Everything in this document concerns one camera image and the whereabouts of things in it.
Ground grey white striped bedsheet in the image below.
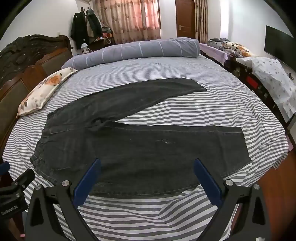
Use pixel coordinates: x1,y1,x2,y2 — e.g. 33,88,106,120
1,54,289,241

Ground black flat television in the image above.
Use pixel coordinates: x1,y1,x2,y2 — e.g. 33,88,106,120
264,25,296,68

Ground carved dark wooden headboard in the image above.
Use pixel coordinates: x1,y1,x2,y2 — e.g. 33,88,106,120
0,34,73,149

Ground rolled grey checked duvet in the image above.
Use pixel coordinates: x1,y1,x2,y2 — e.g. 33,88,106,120
61,37,200,70

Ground floral pillow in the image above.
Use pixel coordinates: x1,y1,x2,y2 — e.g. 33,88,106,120
17,67,78,119

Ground pink patterned curtain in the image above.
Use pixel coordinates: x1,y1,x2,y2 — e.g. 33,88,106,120
92,0,161,45

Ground light purple sheet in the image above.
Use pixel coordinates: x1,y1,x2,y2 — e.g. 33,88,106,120
199,43,232,66

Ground black hanging coat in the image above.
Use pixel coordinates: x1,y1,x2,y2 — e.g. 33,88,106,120
70,11,89,49

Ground floral folded blanket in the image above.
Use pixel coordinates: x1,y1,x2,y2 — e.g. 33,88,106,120
207,38,253,58

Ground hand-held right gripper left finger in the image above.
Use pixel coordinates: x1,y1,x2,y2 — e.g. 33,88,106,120
24,159,102,241

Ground brown patterned curtain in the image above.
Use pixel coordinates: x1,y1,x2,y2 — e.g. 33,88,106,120
194,0,209,43

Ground brown wooden door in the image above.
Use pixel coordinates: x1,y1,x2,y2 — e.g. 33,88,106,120
175,0,196,39

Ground dark grey denim pants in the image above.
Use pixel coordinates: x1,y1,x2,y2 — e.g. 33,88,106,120
30,78,252,198

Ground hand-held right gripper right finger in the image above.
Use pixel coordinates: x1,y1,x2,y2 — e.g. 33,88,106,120
194,159,277,241

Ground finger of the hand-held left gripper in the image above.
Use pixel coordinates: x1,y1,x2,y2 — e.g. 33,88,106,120
9,168,36,197
0,162,11,178

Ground white dotted pillow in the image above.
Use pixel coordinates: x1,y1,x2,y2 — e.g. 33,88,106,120
236,57,296,124

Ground cluttered bedside table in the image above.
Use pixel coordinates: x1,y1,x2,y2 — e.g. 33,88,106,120
89,27,116,52

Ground grey hanging jacket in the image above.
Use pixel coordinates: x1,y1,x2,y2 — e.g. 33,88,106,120
84,9,103,43

